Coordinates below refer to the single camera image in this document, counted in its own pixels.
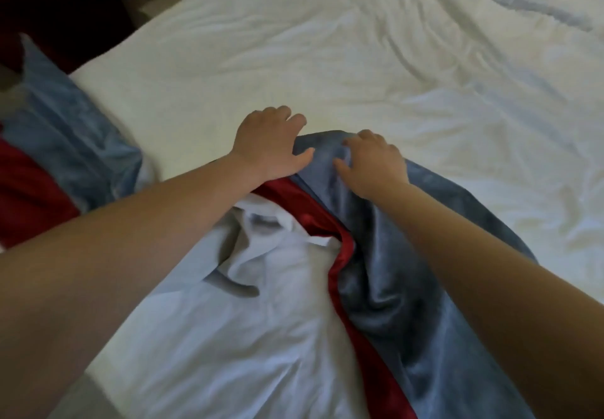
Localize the person's left hand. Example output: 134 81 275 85
230 105 316 185

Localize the person's right hand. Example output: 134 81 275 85
333 130 410 201

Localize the grey blanket with red trim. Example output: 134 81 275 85
0 34 540 419

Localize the person's right forearm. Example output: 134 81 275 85
373 183 604 419

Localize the person's left forearm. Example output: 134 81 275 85
0 152 263 419

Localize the white bed sheet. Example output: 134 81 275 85
70 0 604 304

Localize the white duvet cover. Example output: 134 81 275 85
85 192 370 419

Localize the dark red cloth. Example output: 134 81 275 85
0 0 135 74

